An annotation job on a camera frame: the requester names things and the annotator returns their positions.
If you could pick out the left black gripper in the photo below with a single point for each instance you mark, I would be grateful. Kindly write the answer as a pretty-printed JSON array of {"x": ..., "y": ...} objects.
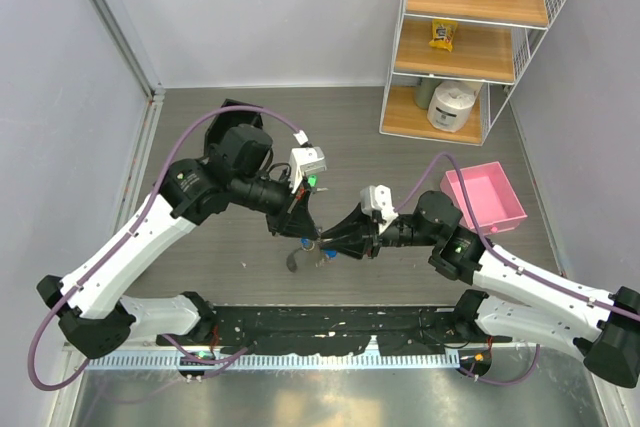
[{"x": 295, "y": 219}]

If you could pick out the green tagged key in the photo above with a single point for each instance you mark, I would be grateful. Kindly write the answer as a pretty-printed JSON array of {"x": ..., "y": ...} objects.
[{"x": 313, "y": 185}]

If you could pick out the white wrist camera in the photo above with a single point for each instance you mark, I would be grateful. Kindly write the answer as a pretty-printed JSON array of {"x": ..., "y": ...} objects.
[
  {"x": 376, "y": 203},
  {"x": 305, "y": 160}
]

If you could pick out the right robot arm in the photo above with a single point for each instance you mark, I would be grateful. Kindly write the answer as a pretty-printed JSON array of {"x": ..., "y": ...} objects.
[{"x": 508, "y": 297}]

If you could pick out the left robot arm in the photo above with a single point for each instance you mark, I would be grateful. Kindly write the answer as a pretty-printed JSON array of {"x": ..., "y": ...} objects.
[{"x": 97, "y": 317}]

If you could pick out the pink plastic tray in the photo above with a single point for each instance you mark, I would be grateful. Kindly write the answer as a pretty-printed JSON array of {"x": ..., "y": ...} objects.
[{"x": 495, "y": 203}]

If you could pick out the white wire wooden shelf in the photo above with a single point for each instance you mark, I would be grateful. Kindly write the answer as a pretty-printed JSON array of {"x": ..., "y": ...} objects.
[{"x": 494, "y": 44}]

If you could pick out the white slotted cable duct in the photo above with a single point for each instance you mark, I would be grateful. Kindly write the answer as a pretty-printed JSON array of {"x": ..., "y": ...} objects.
[{"x": 369, "y": 359}]

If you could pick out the white paper roll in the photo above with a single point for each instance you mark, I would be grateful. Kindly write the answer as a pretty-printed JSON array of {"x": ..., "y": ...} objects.
[{"x": 451, "y": 104}]

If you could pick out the black plastic bin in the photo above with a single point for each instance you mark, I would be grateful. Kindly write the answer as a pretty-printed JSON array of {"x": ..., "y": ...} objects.
[{"x": 227, "y": 117}]

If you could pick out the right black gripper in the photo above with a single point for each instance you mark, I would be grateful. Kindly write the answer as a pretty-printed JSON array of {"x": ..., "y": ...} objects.
[{"x": 364, "y": 228}]

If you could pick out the grey can on shelf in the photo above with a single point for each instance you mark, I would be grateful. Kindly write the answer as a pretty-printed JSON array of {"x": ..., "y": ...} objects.
[{"x": 424, "y": 92}]

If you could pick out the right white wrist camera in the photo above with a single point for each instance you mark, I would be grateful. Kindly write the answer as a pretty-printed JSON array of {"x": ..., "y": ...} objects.
[{"x": 376, "y": 203}]

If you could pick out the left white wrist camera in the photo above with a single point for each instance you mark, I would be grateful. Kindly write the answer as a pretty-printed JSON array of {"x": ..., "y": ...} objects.
[{"x": 305, "y": 160}]

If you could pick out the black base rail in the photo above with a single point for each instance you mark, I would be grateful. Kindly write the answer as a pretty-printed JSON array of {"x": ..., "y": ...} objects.
[{"x": 335, "y": 331}]

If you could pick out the yellow snack bag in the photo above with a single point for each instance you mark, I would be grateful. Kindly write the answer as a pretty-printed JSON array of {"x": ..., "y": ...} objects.
[{"x": 443, "y": 33}]

